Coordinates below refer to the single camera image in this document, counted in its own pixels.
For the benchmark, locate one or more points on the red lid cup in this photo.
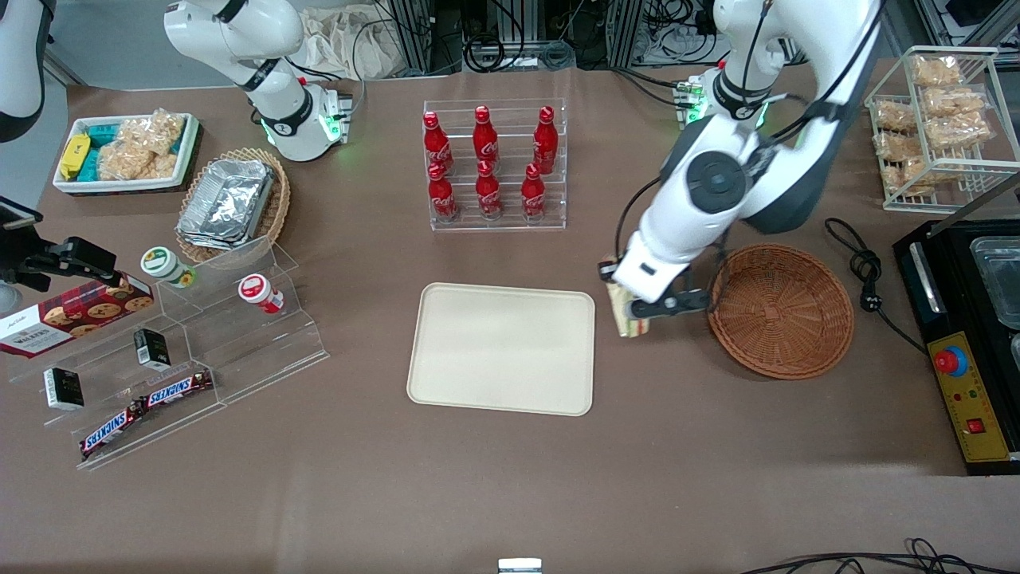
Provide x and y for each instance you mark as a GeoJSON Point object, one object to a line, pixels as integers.
{"type": "Point", "coordinates": [259, 292]}

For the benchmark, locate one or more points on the aluminium frame profile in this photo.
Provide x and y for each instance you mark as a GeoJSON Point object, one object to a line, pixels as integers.
{"type": "Point", "coordinates": [422, 32]}
{"type": "Point", "coordinates": [625, 32]}

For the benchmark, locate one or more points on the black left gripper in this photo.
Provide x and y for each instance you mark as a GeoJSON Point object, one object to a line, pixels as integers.
{"type": "Point", "coordinates": [605, 276]}

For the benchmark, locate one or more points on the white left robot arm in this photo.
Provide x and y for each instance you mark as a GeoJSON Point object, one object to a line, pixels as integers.
{"type": "Point", "coordinates": [717, 179]}

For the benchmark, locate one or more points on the red rocker switch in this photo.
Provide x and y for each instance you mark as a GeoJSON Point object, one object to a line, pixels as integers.
{"type": "Point", "coordinates": [977, 426]}

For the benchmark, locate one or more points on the red cola bottle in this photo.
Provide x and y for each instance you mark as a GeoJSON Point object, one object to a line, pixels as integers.
{"type": "Point", "coordinates": [488, 194]}
{"type": "Point", "coordinates": [545, 143]}
{"type": "Point", "coordinates": [533, 195]}
{"type": "Point", "coordinates": [442, 195]}
{"type": "Point", "coordinates": [437, 143]}
{"type": "Point", "coordinates": [485, 137]}

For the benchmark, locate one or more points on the green lid cup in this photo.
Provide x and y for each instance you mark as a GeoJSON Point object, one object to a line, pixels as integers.
{"type": "Point", "coordinates": [165, 265]}

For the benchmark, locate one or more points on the red emergency stop button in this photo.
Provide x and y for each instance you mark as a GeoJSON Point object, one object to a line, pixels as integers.
{"type": "Point", "coordinates": [950, 362]}

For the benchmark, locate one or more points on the stack of foil containers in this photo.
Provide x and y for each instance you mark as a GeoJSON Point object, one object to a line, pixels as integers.
{"type": "Point", "coordinates": [227, 203]}

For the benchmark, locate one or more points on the round brown wicker basket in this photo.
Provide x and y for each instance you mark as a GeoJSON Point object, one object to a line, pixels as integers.
{"type": "Point", "coordinates": [785, 315]}

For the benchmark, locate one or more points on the clear bag of rice crackers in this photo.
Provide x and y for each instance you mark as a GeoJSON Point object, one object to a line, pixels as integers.
{"type": "Point", "coordinates": [139, 151]}

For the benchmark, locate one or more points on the clear acrylic bottle rack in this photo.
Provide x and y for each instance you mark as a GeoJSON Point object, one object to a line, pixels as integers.
{"type": "Point", "coordinates": [510, 225]}

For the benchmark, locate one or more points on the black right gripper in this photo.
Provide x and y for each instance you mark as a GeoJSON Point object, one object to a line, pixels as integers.
{"type": "Point", "coordinates": [41, 264]}

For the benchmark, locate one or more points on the white rectangular snack bin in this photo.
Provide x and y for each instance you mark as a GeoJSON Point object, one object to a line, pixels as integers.
{"type": "Point", "coordinates": [119, 185]}

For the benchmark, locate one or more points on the oval light wicker basket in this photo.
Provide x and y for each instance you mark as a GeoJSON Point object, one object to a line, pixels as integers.
{"type": "Point", "coordinates": [277, 203]}

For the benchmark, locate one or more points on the cream plastic tray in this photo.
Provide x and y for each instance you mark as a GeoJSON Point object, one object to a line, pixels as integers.
{"type": "Point", "coordinates": [502, 348]}

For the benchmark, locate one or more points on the teal snack pack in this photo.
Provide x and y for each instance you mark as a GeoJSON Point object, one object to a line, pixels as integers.
{"type": "Point", "coordinates": [94, 163]}

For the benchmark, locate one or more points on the triangular sandwich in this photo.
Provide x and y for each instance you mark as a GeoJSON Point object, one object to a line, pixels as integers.
{"type": "Point", "coordinates": [621, 307]}

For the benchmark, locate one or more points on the clear plastic container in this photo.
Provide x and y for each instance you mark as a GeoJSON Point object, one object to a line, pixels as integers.
{"type": "Point", "coordinates": [1000, 279]}

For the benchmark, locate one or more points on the brown Snickers bar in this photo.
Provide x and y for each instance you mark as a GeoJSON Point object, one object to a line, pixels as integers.
{"type": "Point", "coordinates": [111, 430]}
{"type": "Point", "coordinates": [177, 388]}

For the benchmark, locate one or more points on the clear acrylic stepped display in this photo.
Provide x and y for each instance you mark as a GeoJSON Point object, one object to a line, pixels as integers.
{"type": "Point", "coordinates": [239, 351]}

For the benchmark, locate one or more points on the beige cloth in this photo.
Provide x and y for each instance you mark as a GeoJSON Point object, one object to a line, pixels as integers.
{"type": "Point", "coordinates": [343, 44]}

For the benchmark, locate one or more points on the red cookie box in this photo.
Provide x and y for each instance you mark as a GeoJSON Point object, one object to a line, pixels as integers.
{"type": "Point", "coordinates": [72, 319]}

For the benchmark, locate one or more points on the black control box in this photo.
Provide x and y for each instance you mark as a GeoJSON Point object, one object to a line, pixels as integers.
{"type": "Point", "coordinates": [924, 319]}

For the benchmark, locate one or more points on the yellow snack pack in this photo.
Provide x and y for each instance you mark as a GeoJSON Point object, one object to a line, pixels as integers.
{"type": "Point", "coordinates": [74, 155]}

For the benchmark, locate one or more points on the small black box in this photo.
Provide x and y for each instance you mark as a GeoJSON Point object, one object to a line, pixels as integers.
{"type": "Point", "coordinates": [64, 389]}
{"type": "Point", "coordinates": [151, 348]}

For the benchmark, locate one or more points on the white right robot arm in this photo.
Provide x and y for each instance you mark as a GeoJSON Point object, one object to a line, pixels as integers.
{"type": "Point", "coordinates": [280, 119]}

